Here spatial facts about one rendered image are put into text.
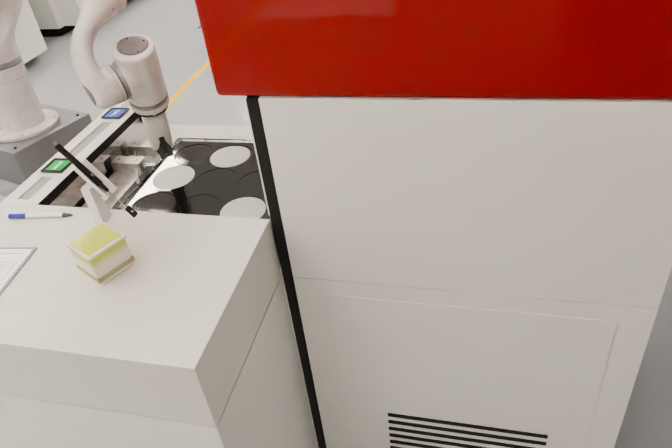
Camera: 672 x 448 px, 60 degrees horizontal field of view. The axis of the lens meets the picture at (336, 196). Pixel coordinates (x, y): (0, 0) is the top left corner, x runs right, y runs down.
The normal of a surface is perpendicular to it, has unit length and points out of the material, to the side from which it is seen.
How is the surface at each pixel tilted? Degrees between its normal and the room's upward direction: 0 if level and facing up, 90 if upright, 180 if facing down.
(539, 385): 90
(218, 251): 0
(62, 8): 90
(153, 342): 0
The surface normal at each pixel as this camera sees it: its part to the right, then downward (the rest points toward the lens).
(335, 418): -0.22, 0.58
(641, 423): -0.10, -0.81
